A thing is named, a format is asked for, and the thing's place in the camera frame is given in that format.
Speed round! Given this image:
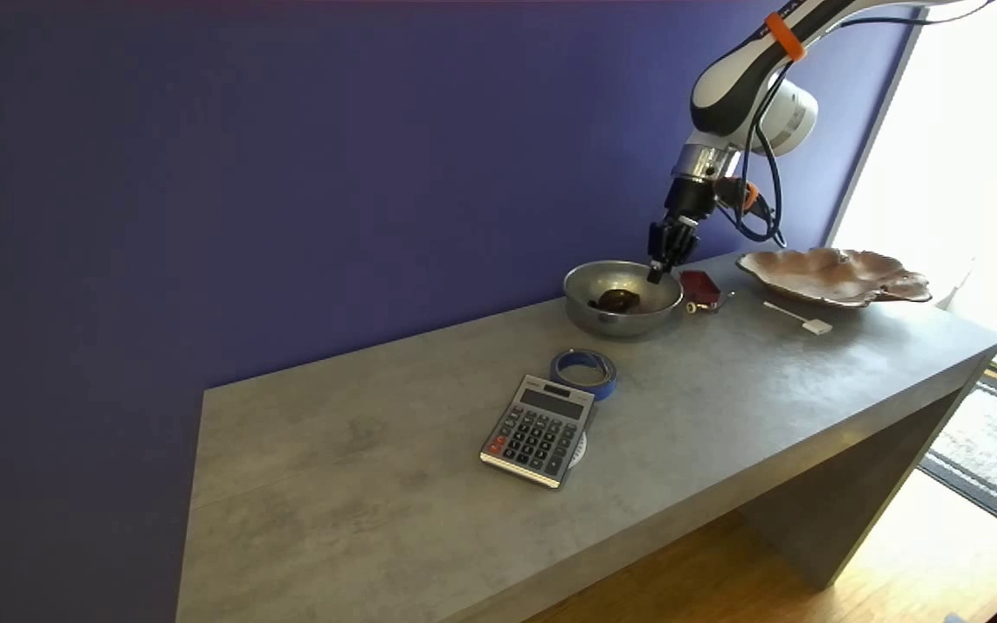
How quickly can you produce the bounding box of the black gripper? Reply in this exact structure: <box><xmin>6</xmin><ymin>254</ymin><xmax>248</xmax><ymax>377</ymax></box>
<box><xmin>643</xmin><ymin>171</ymin><xmax>725</xmax><ymax>289</ymax></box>

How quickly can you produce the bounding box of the silver metal bowl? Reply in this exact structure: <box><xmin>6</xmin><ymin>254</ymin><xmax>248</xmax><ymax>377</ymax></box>
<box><xmin>560</xmin><ymin>258</ymin><xmax>692</xmax><ymax>340</ymax></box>

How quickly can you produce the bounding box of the dark object inside bowl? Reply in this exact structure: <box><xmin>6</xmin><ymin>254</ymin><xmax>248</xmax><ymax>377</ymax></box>
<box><xmin>588</xmin><ymin>284</ymin><xmax>643</xmax><ymax>317</ymax></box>

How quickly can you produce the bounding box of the wavy-edged wooden plate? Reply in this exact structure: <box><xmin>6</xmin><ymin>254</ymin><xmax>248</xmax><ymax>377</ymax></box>
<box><xmin>733</xmin><ymin>243</ymin><xmax>938</xmax><ymax>311</ymax></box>

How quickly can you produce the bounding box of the small red pouch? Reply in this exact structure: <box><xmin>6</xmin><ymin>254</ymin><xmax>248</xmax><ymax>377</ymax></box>
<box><xmin>674</xmin><ymin>267</ymin><xmax>731</xmax><ymax>318</ymax></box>

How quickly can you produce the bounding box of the blue tape roll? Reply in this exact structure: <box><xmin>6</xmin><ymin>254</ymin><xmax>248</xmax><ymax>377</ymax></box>
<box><xmin>548</xmin><ymin>347</ymin><xmax>624</xmax><ymax>404</ymax></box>

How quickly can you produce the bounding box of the small white spoon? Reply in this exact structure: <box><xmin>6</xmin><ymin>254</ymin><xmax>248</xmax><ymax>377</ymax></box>
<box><xmin>761</xmin><ymin>298</ymin><xmax>838</xmax><ymax>340</ymax></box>

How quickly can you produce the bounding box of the grey desk calculator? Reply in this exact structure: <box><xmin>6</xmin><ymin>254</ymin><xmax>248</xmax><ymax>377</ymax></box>
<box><xmin>473</xmin><ymin>371</ymin><xmax>598</xmax><ymax>495</ymax></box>

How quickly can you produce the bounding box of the grey concrete-look sideboard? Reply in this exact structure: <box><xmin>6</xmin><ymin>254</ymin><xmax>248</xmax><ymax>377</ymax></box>
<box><xmin>172</xmin><ymin>247</ymin><xmax>997</xmax><ymax>623</ymax></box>

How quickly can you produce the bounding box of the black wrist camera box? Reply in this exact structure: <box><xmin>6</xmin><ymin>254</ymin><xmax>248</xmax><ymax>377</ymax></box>
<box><xmin>713</xmin><ymin>175</ymin><xmax>774</xmax><ymax>227</ymax></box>

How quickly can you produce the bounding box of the orange strap on arm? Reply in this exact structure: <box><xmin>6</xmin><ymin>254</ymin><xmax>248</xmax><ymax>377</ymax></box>
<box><xmin>761</xmin><ymin>11</ymin><xmax>811</xmax><ymax>66</ymax></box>

